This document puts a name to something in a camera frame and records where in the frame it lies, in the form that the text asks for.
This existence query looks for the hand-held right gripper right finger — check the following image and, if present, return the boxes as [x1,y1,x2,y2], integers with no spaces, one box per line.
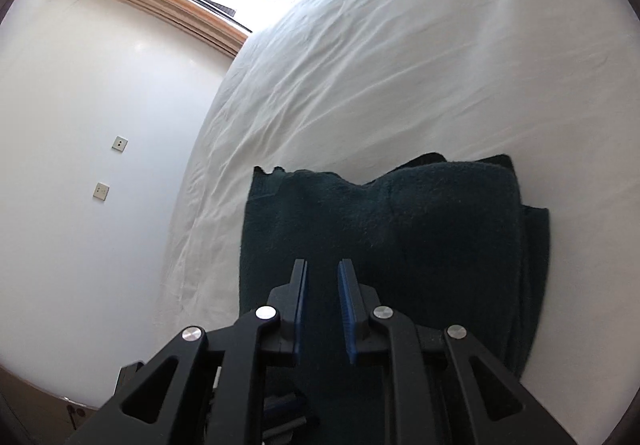
[337,259,581,445]

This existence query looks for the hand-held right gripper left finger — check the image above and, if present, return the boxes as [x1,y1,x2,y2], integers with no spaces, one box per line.
[65,259,308,445]

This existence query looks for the dark green knit sweater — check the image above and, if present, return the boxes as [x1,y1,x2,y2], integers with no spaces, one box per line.
[235,152,551,445]

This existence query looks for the bed with white sheet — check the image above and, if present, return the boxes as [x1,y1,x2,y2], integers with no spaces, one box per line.
[150,0,640,445]

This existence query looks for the beige curtain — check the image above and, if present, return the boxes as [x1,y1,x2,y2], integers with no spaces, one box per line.
[92,0,251,58]

